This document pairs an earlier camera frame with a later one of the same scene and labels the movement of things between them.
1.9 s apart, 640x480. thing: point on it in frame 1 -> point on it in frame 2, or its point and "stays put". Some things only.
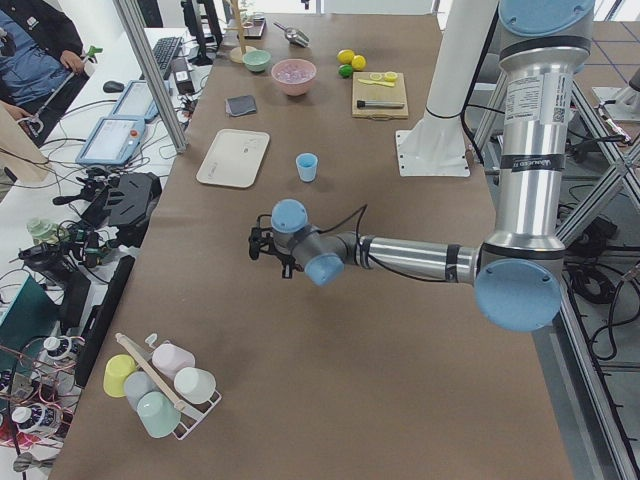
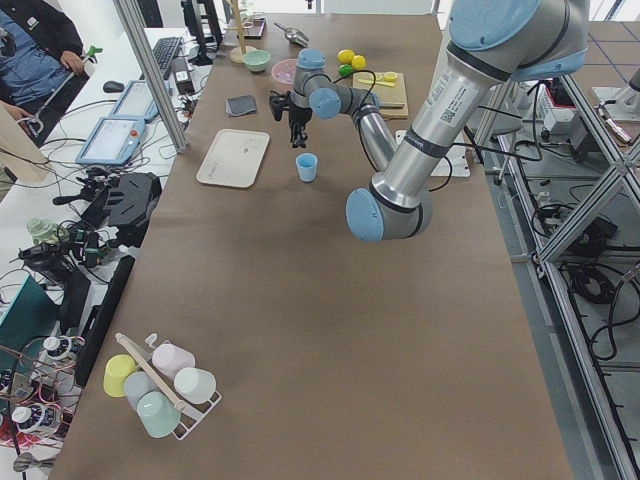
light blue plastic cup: [307, 166] stays put
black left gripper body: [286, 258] -> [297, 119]
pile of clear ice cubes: [294, 71] stays put
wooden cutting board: [379, 96] stays put
